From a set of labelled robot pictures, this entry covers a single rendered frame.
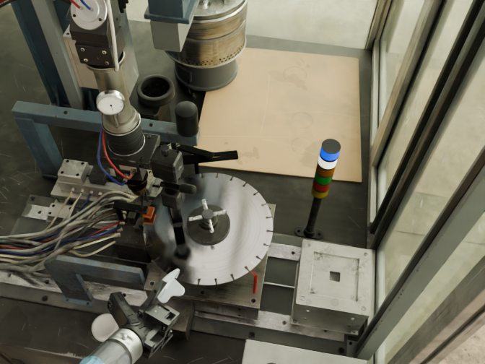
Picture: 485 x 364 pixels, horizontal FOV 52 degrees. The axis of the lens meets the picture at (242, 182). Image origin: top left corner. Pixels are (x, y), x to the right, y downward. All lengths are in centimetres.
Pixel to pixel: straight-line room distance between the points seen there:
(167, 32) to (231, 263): 57
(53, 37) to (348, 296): 110
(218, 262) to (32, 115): 65
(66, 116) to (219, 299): 64
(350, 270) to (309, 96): 77
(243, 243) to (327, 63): 97
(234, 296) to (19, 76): 121
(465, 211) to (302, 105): 116
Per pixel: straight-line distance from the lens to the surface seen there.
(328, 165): 121
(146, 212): 129
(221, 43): 169
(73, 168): 153
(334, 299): 127
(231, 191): 134
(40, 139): 156
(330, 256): 132
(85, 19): 85
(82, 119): 143
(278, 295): 142
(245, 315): 135
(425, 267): 89
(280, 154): 167
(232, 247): 125
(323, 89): 190
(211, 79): 182
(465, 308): 77
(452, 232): 79
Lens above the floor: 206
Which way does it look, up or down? 55 degrees down
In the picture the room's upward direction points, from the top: 2 degrees clockwise
